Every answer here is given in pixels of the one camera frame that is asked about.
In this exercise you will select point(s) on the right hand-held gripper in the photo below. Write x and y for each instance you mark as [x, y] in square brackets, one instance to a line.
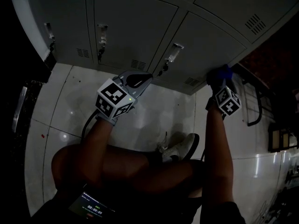
[227, 100]

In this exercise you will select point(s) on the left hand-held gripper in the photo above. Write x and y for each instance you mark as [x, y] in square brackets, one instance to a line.
[116, 97]

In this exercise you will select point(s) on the blue cloth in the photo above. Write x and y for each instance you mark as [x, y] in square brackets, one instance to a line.
[224, 72]

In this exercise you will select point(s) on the grey metal cabinet door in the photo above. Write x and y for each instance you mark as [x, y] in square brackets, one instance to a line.
[133, 29]
[66, 24]
[236, 6]
[205, 50]

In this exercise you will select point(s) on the person's right forearm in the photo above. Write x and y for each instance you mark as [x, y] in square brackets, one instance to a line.
[219, 153]

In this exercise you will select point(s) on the person's left forearm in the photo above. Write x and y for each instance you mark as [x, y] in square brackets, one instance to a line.
[98, 148]

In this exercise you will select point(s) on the black key in lock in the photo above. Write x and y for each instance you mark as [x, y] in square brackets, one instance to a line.
[51, 48]
[163, 69]
[100, 53]

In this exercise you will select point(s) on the silver door latch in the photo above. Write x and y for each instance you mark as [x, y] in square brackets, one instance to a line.
[102, 34]
[49, 32]
[173, 52]

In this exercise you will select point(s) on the dark wooden framed box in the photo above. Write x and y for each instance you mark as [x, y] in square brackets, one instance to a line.
[281, 139]

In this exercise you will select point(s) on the white shoe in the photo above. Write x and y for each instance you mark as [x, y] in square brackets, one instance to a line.
[178, 148]

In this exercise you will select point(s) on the person's legs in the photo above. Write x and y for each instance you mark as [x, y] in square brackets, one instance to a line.
[130, 169]

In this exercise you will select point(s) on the silver metal bar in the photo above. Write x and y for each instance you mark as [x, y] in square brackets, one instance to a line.
[19, 108]

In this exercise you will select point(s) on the black phone with lit screen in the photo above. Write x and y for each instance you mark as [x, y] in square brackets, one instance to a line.
[92, 206]

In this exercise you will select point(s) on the black shorts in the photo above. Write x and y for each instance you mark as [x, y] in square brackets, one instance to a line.
[53, 211]

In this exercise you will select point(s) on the black metal frame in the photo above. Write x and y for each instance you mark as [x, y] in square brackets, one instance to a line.
[258, 101]

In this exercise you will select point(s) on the grey metal cabinet frame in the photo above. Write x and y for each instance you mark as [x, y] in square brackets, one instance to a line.
[25, 13]

